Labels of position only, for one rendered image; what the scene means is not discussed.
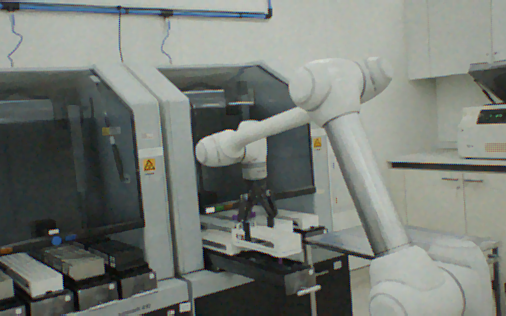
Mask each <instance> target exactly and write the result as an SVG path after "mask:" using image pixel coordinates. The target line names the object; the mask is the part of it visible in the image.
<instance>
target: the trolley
mask: <svg viewBox="0 0 506 316"><path fill-rule="evenodd" d="M405 227H406V230H407V231H408V234H409V236H410V239H411V241H412V244H413V246H418V247H421V248H422V249H424V250H425V251H426V252H427V251H428V249H430V248H431V246H432V245H433V244H434V243H436V242H437V241H438V240H440V239H446V238H456V239H466V240H470V241H472V242H473V243H474V244H475V245H476V246H477V247H479V249H480V251H481V252H483V251H487V250H490V249H492V254H488V255H487V258H488V260H486V263H487V264H493V274H494V283H495V303H496V316H506V301H505V282H504V280H503V260H502V259H503V258H502V246H503V241H500V240H494V239H487V238H481V237H475V236H468V235H463V234H457V233H450V232H444V231H438V230H432V229H426V228H420V227H414V226H408V225H405ZM302 243H303V245H304V262H305V264H309V265H311V266H312V267H313V264H312V250H311V246H314V247H318V248H321V249H325V250H329V251H333V252H341V253H345V254H348V255H352V256H357V257H361V258H364V259H368V260H373V259H376V258H375V256H374V254H373V252H372V249H371V246H370V244H369V241H368V240H367V237H366V235H365V232H364V229H363V227H362V225H357V226H353V227H349V228H346V229H342V230H338V231H334V232H331V233H326V234H322V235H318V236H311V237H307V238H303V239H302ZM307 303H308V313H309V316H317V315H316V301H315V291H314V292H311V293H308V294H307Z"/></svg>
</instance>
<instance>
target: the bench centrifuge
mask: <svg viewBox="0 0 506 316"><path fill-rule="evenodd" d="M468 73H469V75H470V76H472V77H473V78H474V80H473V81H475V82H476V83H477V84H478V86H479V87H480V88H481V89H482V92H484V94H485V95H486V96H487V97H488V99H489V100H490V101H491V102H492V104H487V105H482V106H472V107H464V108H463V109H462V116H461V119H460V121H459V123H458V125H457V130H456V134H457V153H458V157H459V158H467V159H468V158H506V103H497V104H496V101H494V100H493V99H492V97H491V96H490V95H489V94H488V92H487V91H485V90H484V89H483V88H482V87H481V86H480V85H479V83H480V84H481V85H482V86H483V87H484V88H485V89H487V90H489V91H490V92H491V93H492V94H493V95H495V96H496V97H497V98H498V99H499V100H501V101H503V102H506V62H498V63H490V64H482V65H475V66H471V67H470V68H469V72H468ZM478 82H479V83H478Z"/></svg>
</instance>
